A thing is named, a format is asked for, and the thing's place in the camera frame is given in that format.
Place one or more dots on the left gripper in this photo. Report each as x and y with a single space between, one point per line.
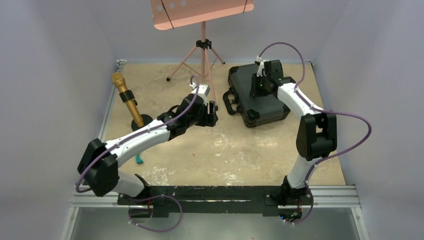
209 119

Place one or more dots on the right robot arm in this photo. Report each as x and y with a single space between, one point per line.
317 131

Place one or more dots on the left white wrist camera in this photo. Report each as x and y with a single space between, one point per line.
202 90

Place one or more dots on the black round microphone base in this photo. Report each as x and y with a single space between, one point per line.
144 119

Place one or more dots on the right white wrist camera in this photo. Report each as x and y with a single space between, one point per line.
260 62

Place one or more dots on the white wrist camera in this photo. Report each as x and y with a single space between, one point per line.
202 90
260 62

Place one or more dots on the pink music stand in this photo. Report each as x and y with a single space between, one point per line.
172 14

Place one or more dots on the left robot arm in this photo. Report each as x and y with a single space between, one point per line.
100 162

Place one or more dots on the teal curved plastic piece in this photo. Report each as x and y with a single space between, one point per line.
138 159

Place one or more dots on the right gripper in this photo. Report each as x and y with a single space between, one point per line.
254 90

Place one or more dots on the black poker case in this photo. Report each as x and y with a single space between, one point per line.
255 111

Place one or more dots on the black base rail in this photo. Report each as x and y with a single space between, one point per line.
257 199

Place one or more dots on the gold microphone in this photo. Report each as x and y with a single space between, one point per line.
126 95

